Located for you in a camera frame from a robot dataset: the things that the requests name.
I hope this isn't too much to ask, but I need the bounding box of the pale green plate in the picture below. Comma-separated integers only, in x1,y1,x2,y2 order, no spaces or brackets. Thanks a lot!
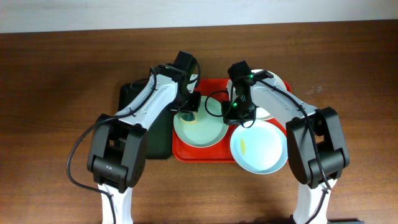
174,96,228,148

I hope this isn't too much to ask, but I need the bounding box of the light blue plate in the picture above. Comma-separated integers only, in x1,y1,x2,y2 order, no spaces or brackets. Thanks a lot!
229,120,288,175

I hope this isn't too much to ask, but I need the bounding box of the green and yellow sponge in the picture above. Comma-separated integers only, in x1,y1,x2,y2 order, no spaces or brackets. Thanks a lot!
180,112,197,124

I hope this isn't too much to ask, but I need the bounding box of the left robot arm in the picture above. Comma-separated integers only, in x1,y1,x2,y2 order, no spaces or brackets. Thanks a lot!
86,51,200,223

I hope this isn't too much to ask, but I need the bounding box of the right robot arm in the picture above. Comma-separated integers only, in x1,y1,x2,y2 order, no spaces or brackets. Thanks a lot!
221,61,349,223

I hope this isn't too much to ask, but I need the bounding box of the black plastic tray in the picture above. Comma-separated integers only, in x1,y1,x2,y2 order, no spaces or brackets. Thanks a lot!
118,82,174,160

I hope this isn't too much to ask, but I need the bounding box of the white plate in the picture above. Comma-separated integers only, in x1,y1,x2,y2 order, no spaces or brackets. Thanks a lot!
249,71,288,120

